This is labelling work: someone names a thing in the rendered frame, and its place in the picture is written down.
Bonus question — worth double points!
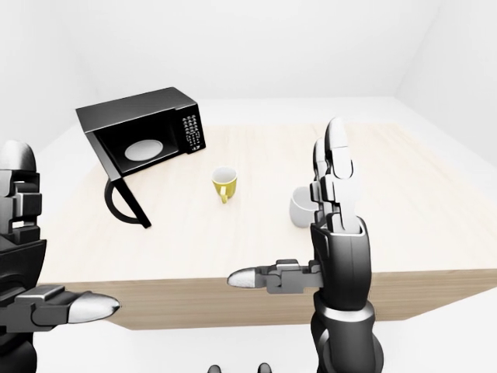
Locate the yellow mug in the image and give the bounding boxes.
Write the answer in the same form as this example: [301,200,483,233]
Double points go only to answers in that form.
[211,166,238,205]

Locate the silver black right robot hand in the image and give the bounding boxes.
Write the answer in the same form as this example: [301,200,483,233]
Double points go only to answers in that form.
[226,117,376,312]

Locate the black microwave oven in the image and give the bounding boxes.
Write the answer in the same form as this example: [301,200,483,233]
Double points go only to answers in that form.
[75,86,207,179]

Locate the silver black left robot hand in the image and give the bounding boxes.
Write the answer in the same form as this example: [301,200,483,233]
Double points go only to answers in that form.
[0,140,121,336]

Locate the white mug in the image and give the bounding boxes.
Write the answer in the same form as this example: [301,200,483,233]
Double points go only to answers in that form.
[288,186,321,230]

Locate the black microwave door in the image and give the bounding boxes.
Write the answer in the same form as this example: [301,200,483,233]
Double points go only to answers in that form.
[83,131,152,230]

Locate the black curved door handle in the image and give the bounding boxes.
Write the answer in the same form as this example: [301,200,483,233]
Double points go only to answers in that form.
[103,179,144,226]

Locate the white round turntable plate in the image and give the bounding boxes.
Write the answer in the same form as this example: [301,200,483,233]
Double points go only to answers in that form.
[123,139,165,162]

